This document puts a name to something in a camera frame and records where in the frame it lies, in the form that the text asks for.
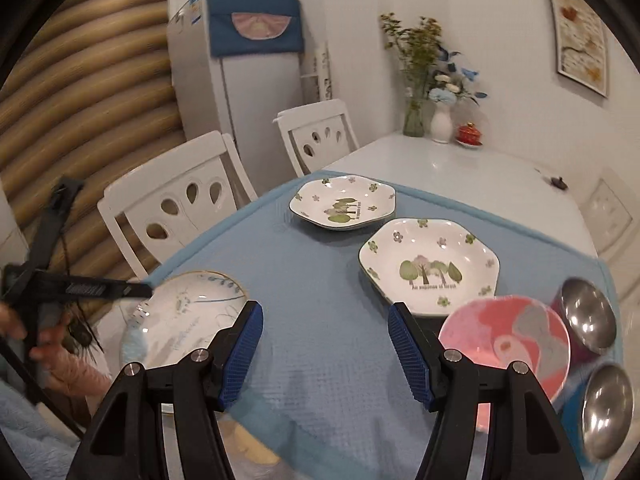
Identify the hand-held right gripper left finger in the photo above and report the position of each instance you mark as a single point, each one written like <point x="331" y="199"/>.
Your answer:
<point x="240" y="360"/>

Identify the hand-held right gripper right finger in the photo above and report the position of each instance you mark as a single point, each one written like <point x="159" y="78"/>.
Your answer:
<point x="407" y="355"/>

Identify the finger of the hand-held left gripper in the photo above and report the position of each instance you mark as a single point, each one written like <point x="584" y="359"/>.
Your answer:
<point x="110" y="290"/>

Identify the round white blue-leaf plate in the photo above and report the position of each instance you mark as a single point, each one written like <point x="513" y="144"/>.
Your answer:
<point x="195" y="305"/>

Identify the large hexagonal tree-print plate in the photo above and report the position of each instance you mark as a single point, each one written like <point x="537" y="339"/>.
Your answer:
<point x="425" y="245"/>

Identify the small hexagonal tree-print plate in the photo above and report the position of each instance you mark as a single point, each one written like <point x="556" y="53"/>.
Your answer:
<point x="320" y="197"/>

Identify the magenta steel bowl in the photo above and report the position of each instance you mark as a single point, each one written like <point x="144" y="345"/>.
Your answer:
<point x="587" y="315"/>

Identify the person's left forearm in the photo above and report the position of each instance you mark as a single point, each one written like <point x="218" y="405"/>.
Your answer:
<point x="30" y="440"/>

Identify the person's left hand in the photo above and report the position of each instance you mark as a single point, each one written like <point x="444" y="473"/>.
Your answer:
<point x="55" y="355"/>

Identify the white dining chair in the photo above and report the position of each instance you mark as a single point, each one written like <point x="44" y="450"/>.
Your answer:
<point x="300" y="125"/>
<point x="607" y="215"/>
<point x="150" y="185"/>

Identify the light blue table mat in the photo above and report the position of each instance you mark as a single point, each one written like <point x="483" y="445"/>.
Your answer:
<point x="320" y="280"/>

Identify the tan ribbed blind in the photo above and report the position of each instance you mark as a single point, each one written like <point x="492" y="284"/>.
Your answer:
<point x="90" y="85"/>

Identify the red lidded cup with saucer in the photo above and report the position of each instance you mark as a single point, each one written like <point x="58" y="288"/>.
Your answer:
<point x="470" y="135"/>

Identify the small black knob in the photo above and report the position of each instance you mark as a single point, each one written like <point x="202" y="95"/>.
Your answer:
<point x="559" y="182"/>

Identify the white vase with blue flowers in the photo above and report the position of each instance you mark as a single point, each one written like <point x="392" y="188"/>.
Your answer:
<point x="441" y="125"/>

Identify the glass vase with green stems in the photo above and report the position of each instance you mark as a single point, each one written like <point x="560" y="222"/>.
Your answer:
<point x="414" y="120"/>

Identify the white refrigerator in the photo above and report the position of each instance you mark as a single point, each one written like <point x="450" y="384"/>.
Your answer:
<point x="200" y="70"/>

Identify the blue refrigerator cover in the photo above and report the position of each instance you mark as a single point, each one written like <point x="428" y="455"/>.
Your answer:
<point x="220" y="35"/>

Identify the white printed folded board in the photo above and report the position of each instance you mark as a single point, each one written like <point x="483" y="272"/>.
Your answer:
<point x="325" y="75"/>

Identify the large floral wall picture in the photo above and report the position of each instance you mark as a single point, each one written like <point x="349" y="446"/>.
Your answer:
<point x="580" y="35"/>

